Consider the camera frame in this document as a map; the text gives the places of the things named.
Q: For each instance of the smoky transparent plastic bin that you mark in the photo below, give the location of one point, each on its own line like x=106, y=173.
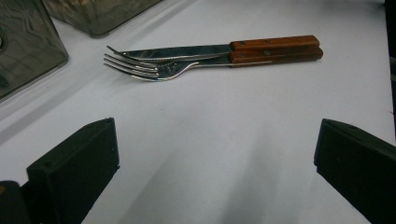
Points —
x=28, y=46
x=102, y=15

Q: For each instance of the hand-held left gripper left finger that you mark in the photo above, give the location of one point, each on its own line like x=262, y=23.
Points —
x=74, y=165

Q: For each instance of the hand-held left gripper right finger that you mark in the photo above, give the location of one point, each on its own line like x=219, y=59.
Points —
x=358, y=165

